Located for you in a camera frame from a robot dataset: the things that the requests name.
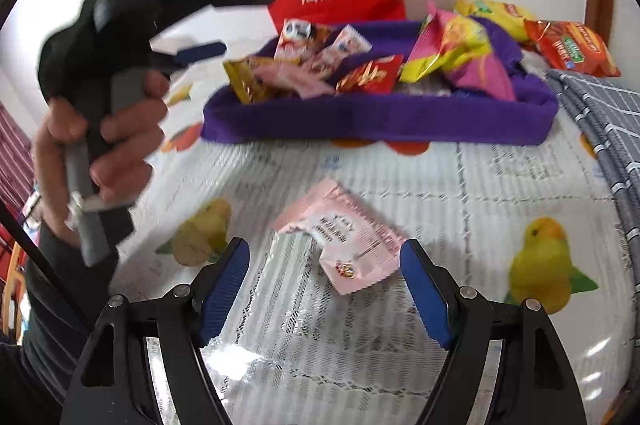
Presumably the person's left hand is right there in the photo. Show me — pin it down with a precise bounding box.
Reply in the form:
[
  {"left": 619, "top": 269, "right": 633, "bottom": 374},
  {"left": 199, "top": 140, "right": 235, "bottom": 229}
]
[{"left": 32, "top": 72, "right": 168, "bottom": 246}]

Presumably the person's left forearm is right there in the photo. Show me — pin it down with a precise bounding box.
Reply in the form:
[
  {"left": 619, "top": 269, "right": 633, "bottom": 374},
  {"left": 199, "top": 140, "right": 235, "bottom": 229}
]
[{"left": 0, "top": 220, "right": 121, "bottom": 425}]

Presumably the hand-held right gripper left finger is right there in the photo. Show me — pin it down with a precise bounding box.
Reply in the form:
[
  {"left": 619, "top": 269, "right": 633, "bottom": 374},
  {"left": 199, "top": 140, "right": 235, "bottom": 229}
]
[{"left": 60, "top": 237, "right": 251, "bottom": 425}]

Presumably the red chips bag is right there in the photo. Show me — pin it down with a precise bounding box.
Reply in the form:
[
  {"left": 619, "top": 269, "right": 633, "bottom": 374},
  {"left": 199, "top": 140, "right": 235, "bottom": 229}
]
[{"left": 524, "top": 19, "right": 622, "bottom": 78}]

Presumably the yellow chips bag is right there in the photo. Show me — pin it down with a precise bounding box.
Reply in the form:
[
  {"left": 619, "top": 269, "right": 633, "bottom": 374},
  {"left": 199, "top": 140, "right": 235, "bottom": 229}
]
[{"left": 454, "top": 0, "right": 541, "bottom": 44}]

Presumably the purple fabric basket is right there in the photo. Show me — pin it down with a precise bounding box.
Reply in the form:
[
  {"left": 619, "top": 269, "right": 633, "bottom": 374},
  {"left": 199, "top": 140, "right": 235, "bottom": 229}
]
[{"left": 200, "top": 21, "right": 559, "bottom": 146}]

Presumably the yellow snack packet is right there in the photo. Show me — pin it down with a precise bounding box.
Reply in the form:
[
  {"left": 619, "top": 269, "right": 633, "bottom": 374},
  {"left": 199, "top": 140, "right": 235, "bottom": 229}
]
[{"left": 223, "top": 57, "right": 281, "bottom": 104}]

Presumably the grey checked blanket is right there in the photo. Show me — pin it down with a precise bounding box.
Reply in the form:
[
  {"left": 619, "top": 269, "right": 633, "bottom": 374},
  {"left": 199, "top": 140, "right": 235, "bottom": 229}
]
[{"left": 546, "top": 69, "right": 640, "bottom": 256}]

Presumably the red orange snack packet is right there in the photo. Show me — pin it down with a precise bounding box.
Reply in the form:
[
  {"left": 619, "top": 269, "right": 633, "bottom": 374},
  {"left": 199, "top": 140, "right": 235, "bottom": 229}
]
[{"left": 335, "top": 54, "right": 405, "bottom": 96}]

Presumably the wooden furniture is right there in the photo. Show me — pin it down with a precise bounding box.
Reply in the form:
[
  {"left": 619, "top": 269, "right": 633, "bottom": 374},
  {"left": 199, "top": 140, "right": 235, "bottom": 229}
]
[{"left": 0, "top": 241, "right": 26, "bottom": 343}]

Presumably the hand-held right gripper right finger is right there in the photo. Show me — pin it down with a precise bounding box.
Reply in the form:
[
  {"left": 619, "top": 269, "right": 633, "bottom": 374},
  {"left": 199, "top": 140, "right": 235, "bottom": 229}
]
[{"left": 399, "top": 239, "right": 588, "bottom": 425}]

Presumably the black cable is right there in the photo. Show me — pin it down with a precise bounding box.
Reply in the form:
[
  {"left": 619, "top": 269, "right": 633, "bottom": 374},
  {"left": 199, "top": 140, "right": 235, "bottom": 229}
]
[{"left": 0, "top": 199, "right": 90, "bottom": 332}]

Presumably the striped cloth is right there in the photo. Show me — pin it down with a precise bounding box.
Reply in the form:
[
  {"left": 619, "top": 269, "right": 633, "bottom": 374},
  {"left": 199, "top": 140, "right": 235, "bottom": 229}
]
[{"left": 0, "top": 102, "right": 46, "bottom": 218}]

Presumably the fruit print bedsheet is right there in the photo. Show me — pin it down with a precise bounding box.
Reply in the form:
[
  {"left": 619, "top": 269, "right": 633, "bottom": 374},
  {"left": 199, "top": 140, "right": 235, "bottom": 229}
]
[{"left": 107, "top": 20, "right": 640, "bottom": 425}]

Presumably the panda print snack packet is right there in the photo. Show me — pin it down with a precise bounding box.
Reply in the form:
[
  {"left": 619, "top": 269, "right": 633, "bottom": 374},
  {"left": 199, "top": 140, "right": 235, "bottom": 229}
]
[{"left": 276, "top": 19, "right": 333, "bottom": 64}]

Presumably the large pink yellow snack bag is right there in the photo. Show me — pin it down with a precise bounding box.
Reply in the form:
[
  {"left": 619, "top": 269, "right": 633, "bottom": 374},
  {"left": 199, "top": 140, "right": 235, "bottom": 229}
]
[{"left": 399, "top": 1, "right": 517, "bottom": 102}]

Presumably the pale pink snack packet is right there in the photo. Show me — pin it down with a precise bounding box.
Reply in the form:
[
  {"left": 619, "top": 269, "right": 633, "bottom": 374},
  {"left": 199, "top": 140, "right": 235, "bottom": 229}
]
[{"left": 257, "top": 64, "right": 337, "bottom": 100}]

